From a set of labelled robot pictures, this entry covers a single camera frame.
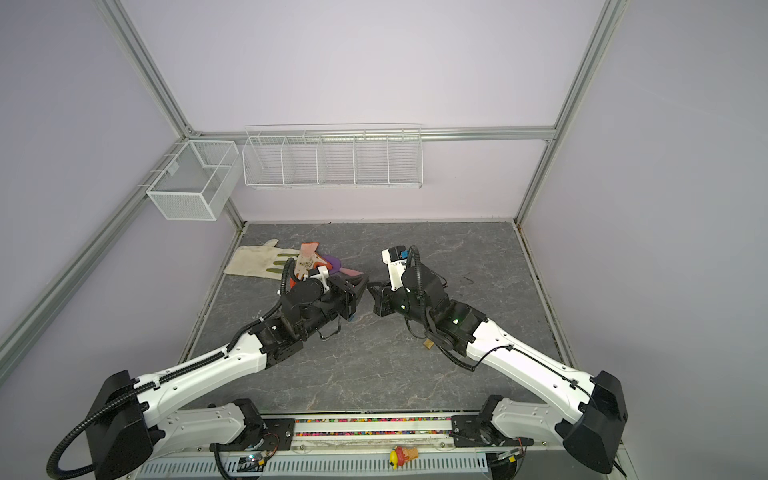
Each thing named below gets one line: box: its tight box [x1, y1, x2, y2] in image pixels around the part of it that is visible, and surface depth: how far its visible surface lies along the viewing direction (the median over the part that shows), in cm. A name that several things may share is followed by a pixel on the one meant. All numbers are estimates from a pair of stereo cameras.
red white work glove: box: [290, 242, 333, 289], surface depth 110 cm
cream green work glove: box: [224, 239, 301, 280], surface depth 111 cm
